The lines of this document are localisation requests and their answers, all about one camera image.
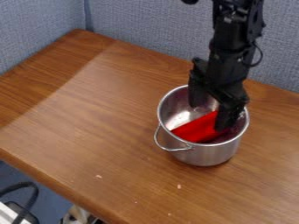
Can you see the stainless steel pot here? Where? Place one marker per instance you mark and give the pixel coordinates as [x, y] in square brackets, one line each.
[173, 114]

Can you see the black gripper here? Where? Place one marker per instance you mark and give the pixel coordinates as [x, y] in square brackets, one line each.
[218, 77]

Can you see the red rectangular block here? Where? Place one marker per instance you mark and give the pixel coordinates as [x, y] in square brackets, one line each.
[199, 130]

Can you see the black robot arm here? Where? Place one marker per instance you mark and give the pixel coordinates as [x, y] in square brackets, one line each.
[238, 26]

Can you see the black and white floor object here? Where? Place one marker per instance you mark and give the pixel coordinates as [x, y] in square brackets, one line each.
[9, 210]

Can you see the white object under table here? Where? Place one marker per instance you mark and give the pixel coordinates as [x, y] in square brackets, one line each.
[79, 216]

